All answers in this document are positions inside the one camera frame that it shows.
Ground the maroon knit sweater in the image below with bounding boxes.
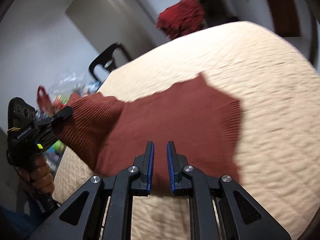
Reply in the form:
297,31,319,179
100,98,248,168
55,75,242,191

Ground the person left hand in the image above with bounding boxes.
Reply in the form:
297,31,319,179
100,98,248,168
18,155,55,196

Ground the red shopping bag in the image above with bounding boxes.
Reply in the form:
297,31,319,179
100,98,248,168
36,86,54,116

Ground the clear plastic bag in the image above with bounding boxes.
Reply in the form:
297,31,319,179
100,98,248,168
49,70,86,98

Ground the black chair far left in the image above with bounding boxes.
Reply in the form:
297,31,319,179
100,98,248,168
88,42,133,83

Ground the cream quilted table cover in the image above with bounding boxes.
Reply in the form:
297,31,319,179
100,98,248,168
51,20,320,240

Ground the red checkered cloth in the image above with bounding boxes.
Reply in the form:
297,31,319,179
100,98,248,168
156,0,205,40

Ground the dark red door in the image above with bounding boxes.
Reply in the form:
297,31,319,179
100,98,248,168
267,0,300,37

